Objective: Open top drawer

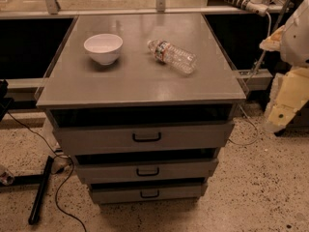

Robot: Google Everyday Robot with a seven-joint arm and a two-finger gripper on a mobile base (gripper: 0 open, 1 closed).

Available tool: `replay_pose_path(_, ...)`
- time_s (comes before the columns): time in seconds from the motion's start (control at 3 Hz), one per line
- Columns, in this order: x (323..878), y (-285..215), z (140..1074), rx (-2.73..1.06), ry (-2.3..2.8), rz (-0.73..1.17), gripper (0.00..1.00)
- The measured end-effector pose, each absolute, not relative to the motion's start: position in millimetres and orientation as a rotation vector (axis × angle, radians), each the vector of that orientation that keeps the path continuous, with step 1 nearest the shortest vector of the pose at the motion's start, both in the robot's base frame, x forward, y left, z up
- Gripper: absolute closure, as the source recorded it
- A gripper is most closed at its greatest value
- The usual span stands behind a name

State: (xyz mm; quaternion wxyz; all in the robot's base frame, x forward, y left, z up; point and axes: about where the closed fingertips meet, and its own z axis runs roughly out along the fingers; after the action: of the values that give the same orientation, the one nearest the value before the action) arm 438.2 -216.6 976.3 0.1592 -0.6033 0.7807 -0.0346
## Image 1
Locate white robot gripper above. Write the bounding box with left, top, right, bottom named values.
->
left=259, top=0, right=309, bottom=132

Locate grey top drawer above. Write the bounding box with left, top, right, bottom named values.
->
left=53, top=122, right=234, bottom=156

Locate grey drawer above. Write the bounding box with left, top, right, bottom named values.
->
left=90, top=181, right=208, bottom=204
left=73, top=158, right=218, bottom=184
left=53, top=122, right=234, bottom=156

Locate grey drawer cabinet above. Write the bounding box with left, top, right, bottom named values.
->
left=37, top=14, right=245, bottom=191

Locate grey bottom drawer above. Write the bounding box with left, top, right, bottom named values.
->
left=90, top=181, right=208, bottom=204

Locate grey middle drawer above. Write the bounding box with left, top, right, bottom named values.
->
left=73, top=158, right=218, bottom=184

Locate white power strip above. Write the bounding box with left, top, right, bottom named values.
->
left=224, top=0, right=268, bottom=16

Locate clear plastic water bottle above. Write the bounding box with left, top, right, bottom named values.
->
left=147, top=40, right=197, bottom=75

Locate white ceramic bowl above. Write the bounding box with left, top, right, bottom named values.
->
left=84, top=34, right=123, bottom=66

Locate black metal floor bar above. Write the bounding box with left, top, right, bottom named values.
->
left=0, top=157, right=54, bottom=225

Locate black device at left edge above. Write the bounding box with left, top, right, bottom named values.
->
left=0, top=80, right=14, bottom=121

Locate small object on floor left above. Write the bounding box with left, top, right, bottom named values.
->
left=0, top=165, right=14, bottom=186

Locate white power cable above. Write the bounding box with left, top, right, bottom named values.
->
left=227, top=11, right=273, bottom=147

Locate metal frame rail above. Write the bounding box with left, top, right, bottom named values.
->
left=0, top=0, right=295, bottom=20

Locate black floor cable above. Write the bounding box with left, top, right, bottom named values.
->
left=6, top=111, right=88, bottom=232

